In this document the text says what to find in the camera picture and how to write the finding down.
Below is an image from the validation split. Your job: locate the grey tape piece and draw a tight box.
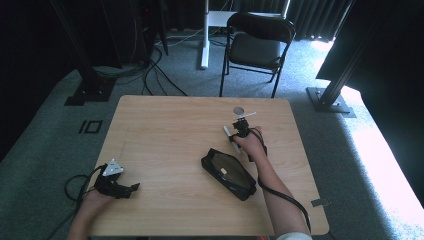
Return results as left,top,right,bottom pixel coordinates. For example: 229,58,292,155
310,198,332,208

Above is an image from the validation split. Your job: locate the person's left hand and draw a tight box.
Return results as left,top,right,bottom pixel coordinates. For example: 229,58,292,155
80,187,116,214

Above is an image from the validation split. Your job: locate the person's right hand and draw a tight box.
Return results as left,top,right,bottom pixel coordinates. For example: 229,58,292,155
233,127,268,162

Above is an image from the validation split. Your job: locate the bundle of floor cables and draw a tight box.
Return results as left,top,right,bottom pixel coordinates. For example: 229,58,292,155
93,13,231,98

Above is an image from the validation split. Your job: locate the black pencil case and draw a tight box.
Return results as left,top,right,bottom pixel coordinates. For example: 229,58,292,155
200,147,258,202

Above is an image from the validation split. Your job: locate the white pen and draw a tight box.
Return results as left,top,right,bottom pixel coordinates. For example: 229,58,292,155
222,125,243,155

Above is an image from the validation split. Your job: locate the black folding chair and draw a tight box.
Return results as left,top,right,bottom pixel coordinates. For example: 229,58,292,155
218,11,297,99

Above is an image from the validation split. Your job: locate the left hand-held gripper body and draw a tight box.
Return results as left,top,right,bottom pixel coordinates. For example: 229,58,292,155
94,158,133,200

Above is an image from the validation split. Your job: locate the black metal stand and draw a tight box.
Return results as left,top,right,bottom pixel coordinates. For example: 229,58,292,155
49,0,117,107
305,0,378,119

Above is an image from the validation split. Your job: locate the white sleeve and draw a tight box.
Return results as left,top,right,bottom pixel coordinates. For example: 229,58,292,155
275,231,314,240

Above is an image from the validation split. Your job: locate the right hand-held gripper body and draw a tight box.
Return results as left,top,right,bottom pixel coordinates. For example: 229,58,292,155
232,111,258,138

